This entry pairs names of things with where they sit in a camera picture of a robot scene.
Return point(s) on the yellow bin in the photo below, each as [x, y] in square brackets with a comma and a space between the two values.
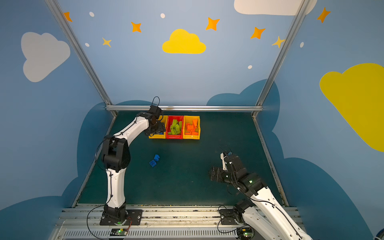
[163, 119]
[188, 120]

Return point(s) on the aluminium frame back bar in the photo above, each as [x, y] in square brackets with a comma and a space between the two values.
[187, 108]

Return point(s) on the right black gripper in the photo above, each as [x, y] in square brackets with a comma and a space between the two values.
[224, 173]

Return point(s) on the left circuit board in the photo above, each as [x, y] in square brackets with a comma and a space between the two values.
[118, 232]

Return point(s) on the right yellow bin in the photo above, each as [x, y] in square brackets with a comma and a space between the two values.
[188, 120]

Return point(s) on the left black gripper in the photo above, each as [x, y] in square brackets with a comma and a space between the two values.
[159, 127]

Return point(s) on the left yellow bin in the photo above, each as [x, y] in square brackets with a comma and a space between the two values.
[163, 119]

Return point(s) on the right circuit board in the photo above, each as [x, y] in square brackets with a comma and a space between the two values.
[245, 233]

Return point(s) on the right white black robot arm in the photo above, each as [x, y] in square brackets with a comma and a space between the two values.
[265, 214]

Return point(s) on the green 2x4 lego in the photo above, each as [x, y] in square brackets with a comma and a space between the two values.
[177, 129]

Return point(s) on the red middle bin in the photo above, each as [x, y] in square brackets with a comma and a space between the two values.
[169, 125]

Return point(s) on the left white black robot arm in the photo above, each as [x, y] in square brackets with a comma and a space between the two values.
[116, 157]

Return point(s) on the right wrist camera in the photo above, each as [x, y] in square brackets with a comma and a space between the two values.
[226, 161]

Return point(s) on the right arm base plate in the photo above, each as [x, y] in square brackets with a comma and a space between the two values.
[230, 217]

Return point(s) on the aluminium front rail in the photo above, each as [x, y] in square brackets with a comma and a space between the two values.
[157, 223]

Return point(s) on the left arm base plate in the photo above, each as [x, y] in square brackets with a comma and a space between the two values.
[128, 218]

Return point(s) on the small green lego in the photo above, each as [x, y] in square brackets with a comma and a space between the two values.
[172, 131]

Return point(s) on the long orange lego piece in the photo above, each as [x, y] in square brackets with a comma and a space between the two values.
[192, 132]

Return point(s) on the circuit board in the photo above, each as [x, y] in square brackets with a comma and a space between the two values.
[245, 233]
[118, 232]

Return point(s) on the orange stepped lego brick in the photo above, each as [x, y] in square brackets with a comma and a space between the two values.
[190, 128]

